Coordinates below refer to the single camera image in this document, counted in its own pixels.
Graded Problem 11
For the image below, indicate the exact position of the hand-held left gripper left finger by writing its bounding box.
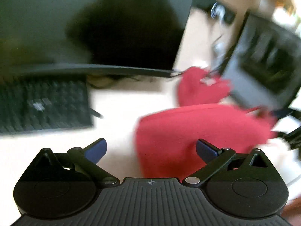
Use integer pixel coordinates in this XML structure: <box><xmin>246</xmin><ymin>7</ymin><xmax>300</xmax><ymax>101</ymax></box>
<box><xmin>35</xmin><ymin>138</ymin><xmax>120</xmax><ymax>187</ymax></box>

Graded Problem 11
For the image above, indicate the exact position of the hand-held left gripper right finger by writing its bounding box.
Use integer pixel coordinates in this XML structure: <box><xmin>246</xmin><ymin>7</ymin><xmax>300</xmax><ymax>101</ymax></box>
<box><xmin>184</xmin><ymin>138</ymin><xmax>270</xmax><ymax>187</ymax></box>

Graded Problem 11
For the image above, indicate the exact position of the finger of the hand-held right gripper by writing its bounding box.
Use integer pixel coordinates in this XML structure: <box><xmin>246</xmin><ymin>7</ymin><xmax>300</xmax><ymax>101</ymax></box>
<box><xmin>270</xmin><ymin>107</ymin><xmax>301</xmax><ymax>123</ymax></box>
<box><xmin>281</xmin><ymin>126</ymin><xmax>301</xmax><ymax>150</ymax></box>

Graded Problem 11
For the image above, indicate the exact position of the red fleece garment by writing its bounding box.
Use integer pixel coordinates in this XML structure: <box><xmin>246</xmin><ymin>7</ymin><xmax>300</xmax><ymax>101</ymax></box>
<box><xmin>135</xmin><ymin>66</ymin><xmax>278</xmax><ymax>177</ymax></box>

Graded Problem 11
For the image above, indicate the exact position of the black keyboard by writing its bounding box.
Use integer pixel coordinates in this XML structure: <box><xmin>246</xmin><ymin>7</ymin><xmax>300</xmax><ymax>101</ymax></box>
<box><xmin>0</xmin><ymin>74</ymin><xmax>93</xmax><ymax>136</ymax></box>

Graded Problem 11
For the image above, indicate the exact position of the black computer monitor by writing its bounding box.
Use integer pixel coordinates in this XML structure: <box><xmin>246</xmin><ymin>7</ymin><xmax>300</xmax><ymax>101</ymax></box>
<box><xmin>0</xmin><ymin>0</ymin><xmax>198</xmax><ymax>78</ymax></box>

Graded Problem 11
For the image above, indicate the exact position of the black power socket rail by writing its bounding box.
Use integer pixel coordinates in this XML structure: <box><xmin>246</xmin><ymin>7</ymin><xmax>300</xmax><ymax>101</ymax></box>
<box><xmin>194</xmin><ymin>0</ymin><xmax>237</xmax><ymax>24</ymax></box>

